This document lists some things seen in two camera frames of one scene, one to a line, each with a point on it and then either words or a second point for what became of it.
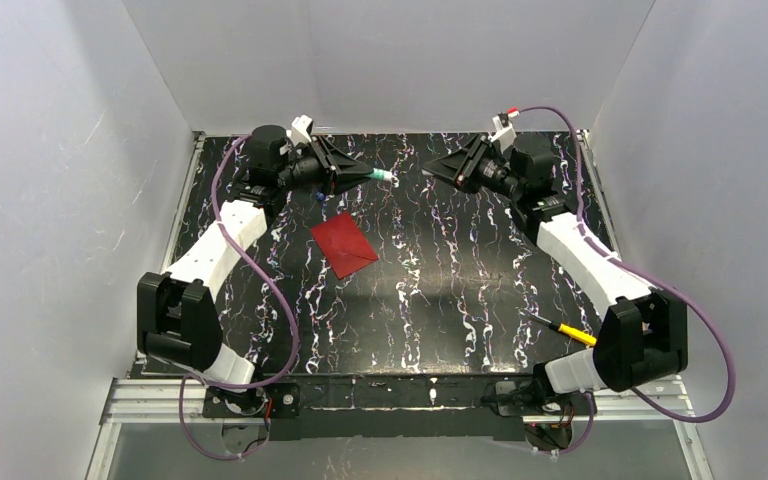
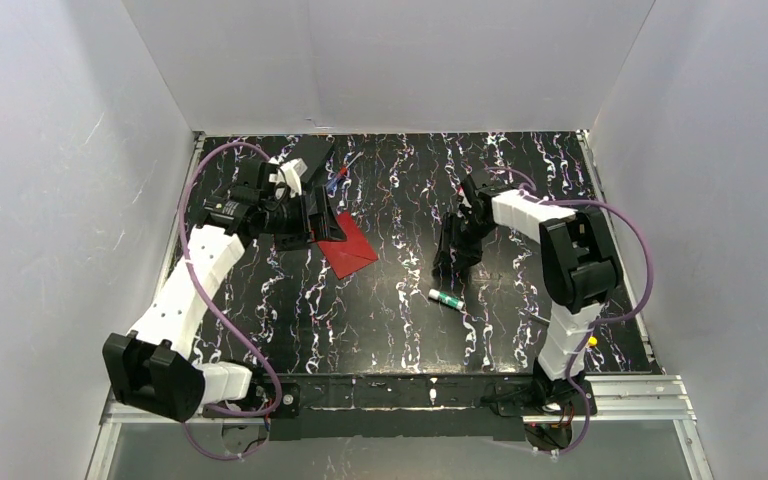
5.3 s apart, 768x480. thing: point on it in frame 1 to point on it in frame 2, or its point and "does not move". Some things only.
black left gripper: [325, 168] to [314, 216]
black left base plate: [279, 400] does not move
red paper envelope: [343, 244] does not move
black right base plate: [535, 397] does not move
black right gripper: [476, 168] to [461, 229]
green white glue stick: [384, 174] to [446, 299]
